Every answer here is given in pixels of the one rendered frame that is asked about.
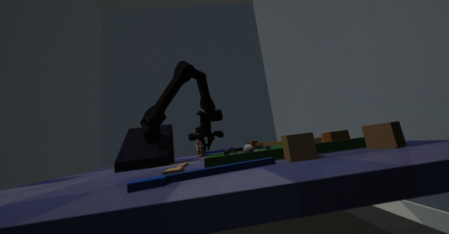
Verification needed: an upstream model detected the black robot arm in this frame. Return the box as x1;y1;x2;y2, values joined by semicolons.
140;61;223;144

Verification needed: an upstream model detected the brown cube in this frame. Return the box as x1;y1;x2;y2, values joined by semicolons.
361;121;406;149
281;132;318;162

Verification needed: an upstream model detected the white golf ball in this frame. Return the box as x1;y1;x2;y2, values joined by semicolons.
243;144;254;153

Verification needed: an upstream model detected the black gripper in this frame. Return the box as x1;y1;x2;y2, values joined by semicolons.
188;123;224;151

